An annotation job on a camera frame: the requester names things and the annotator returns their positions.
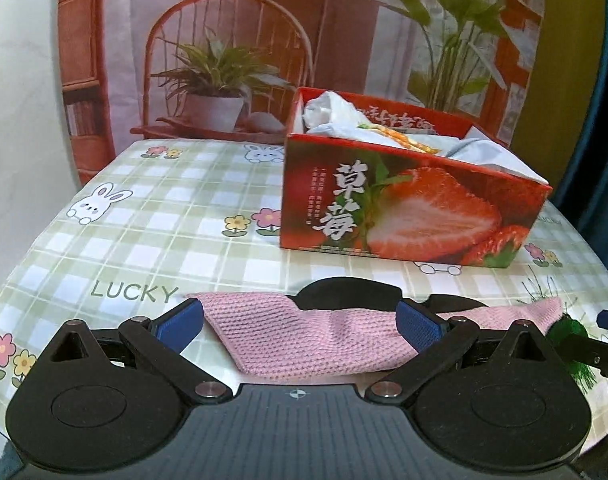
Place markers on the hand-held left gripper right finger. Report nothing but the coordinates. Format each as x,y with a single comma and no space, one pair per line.
418,327

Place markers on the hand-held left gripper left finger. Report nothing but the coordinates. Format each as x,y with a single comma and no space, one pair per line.
181,325

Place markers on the green tinsel ornament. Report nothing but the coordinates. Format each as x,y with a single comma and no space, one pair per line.
566,332

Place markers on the pink knitted cloth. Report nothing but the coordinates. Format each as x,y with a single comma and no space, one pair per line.
304,340

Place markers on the red strawberry print box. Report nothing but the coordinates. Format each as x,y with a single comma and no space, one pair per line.
434,210

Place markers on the black fabric item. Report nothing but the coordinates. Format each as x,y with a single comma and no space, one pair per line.
349,292

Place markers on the green checked tablecloth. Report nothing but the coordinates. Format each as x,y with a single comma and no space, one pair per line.
184,220

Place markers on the colourful striped packet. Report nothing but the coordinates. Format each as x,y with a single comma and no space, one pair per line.
401,138

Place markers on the white plastic bag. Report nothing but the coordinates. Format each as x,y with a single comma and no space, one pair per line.
329,107

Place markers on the white marble board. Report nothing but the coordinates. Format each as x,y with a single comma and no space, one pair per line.
19,110

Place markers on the printed backdrop cloth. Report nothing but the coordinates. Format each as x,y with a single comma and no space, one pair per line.
264,20

